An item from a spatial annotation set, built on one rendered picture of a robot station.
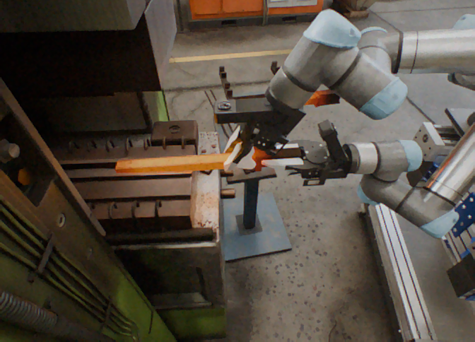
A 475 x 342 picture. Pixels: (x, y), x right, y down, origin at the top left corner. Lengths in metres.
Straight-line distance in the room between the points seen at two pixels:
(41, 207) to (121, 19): 0.24
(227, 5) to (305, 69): 3.71
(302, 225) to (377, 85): 1.34
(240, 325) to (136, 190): 1.02
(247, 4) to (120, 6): 3.94
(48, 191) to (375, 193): 0.69
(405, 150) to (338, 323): 1.05
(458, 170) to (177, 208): 0.62
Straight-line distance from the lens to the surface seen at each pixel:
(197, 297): 0.99
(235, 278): 1.57
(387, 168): 0.72
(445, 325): 1.54
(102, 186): 0.68
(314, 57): 0.47
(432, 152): 1.29
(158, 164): 0.65
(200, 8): 4.14
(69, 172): 0.75
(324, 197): 1.91
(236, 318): 1.51
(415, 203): 0.77
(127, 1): 0.29
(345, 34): 0.47
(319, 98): 0.96
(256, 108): 0.53
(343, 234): 1.79
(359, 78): 0.49
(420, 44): 0.62
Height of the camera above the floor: 1.47
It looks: 47 degrees down
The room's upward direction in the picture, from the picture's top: straight up
